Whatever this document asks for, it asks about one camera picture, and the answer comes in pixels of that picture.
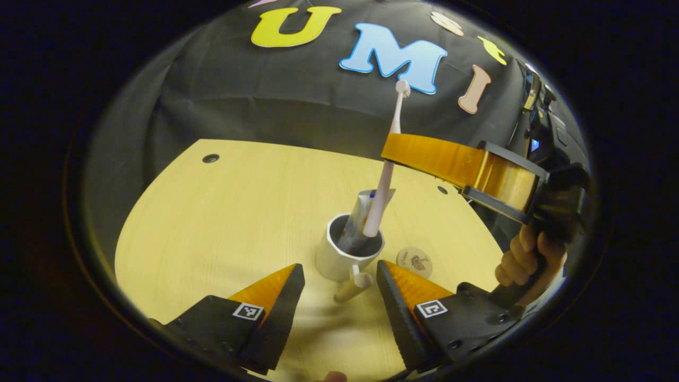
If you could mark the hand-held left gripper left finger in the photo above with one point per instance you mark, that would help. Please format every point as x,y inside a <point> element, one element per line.
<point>281,323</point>

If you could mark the pale pink toothbrush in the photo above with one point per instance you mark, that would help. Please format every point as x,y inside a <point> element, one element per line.
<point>379,207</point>

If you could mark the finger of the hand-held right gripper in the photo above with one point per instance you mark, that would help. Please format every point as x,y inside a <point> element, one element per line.
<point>435,156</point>

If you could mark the wooden desktop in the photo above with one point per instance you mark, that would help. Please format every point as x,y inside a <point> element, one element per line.
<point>212,223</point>

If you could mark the white toothpaste tube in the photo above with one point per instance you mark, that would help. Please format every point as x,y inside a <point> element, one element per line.
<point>356,217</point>

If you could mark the round wooden coaster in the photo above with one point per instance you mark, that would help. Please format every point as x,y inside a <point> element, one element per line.
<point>416,262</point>

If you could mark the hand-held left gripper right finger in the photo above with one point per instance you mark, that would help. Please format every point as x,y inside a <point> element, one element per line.
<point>395,313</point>

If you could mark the white cup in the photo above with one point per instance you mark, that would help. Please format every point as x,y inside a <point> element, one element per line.
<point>331,260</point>

